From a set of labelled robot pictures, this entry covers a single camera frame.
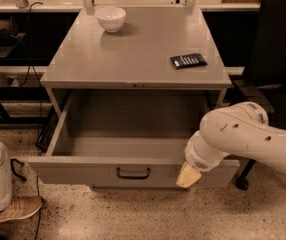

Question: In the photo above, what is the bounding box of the grey top drawer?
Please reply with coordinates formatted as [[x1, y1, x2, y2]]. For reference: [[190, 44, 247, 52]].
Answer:
[[27, 89, 241, 189]]

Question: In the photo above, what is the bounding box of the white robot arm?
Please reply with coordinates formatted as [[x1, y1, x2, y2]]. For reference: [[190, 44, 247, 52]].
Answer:
[[176, 102, 286, 188]]

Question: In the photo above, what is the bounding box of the grey metal drawer cabinet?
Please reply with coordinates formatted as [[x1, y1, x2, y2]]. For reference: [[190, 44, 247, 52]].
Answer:
[[40, 5, 233, 191]]

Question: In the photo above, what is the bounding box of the dark blue snack packet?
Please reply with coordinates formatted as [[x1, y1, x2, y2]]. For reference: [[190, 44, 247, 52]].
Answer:
[[170, 53, 207, 70]]

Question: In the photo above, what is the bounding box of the black office chair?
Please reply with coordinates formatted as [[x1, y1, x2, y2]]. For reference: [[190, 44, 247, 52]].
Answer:
[[229, 0, 286, 192]]

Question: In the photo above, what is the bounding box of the tan sneaker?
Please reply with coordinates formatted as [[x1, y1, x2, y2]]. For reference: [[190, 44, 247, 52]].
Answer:
[[0, 196, 43, 223]]

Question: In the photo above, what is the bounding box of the white ceramic bowl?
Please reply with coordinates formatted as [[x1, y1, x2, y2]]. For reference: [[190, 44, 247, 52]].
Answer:
[[95, 6, 127, 33]]

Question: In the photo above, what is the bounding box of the black strap on floor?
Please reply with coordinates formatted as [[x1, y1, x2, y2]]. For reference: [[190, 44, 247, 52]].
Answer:
[[10, 157, 29, 183]]

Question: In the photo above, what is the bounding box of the wall power outlet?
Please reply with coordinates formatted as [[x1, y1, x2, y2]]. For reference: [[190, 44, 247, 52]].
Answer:
[[7, 76, 19, 86]]

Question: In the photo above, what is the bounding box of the black power cable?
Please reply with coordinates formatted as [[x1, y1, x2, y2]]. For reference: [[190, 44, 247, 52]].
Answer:
[[17, 1, 45, 240]]

